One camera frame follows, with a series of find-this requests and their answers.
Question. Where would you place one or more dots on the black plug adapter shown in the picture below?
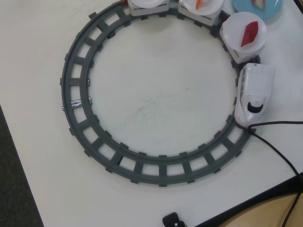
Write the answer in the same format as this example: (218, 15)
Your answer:
(171, 220)

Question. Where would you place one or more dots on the white Shinkansen nose locomotive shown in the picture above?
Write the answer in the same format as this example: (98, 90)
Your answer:
(255, 82)

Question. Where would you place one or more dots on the light wooden furniture surface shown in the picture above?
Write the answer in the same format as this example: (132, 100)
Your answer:
(260, 217)

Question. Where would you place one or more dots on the orange shrimp sushi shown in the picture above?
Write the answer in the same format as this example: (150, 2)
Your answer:
(259, 3)

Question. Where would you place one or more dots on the white train car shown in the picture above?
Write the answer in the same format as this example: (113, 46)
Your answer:
(142, 11)
(241, 58)
(208, 20)

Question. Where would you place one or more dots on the orange salmon sushi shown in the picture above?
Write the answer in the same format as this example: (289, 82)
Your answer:
(199, 3)

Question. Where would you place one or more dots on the silver foil tape piece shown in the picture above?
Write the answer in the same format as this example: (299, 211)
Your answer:
(76, 103)

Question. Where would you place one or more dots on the blue round dish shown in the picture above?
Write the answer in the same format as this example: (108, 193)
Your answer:
(246, 9)

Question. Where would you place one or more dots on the grey circular toy rail track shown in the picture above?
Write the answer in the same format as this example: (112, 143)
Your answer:
(163, 173)

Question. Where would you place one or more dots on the red tuna sushi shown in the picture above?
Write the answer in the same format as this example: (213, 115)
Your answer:
(249, 33)

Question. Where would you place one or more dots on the white round dish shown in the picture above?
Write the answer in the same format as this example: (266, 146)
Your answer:
(213, 6)
(233, 30)
(146, 3)

